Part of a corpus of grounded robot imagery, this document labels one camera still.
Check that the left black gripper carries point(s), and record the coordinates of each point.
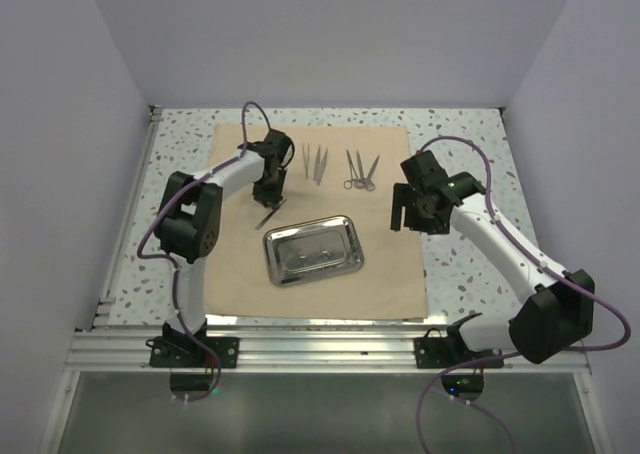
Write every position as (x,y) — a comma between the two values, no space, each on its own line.
(273,197)

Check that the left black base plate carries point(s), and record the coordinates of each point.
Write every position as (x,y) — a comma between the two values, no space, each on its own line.
(167,355)

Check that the thin steel tweezers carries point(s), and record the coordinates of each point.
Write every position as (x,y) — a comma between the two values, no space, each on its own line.
(306,159)

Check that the steel forceps with rings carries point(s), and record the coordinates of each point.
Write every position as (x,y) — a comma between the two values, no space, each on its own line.
(350,182)

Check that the steel scalpel handle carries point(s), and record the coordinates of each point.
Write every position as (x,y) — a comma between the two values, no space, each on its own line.
(273,211)

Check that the steel surgical scissors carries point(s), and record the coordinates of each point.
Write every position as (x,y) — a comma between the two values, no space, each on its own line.
(369,184)

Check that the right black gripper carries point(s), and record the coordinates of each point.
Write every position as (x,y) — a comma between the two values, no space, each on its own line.
(404,196)

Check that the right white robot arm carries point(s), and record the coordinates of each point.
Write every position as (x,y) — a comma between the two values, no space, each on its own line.
(556,305)

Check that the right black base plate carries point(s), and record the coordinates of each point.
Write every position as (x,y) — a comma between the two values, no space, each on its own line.
(438,349)

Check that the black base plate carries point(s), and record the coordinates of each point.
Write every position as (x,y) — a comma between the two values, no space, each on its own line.
(167,355)
(438,349)

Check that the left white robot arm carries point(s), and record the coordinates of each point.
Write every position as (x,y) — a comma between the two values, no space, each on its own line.
(188,226)

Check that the aluminium extrusion rail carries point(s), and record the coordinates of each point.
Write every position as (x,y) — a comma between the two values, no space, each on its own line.
(272,349)

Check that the stainless steel instrument tray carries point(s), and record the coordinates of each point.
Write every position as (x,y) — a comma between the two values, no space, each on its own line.
(312,251)

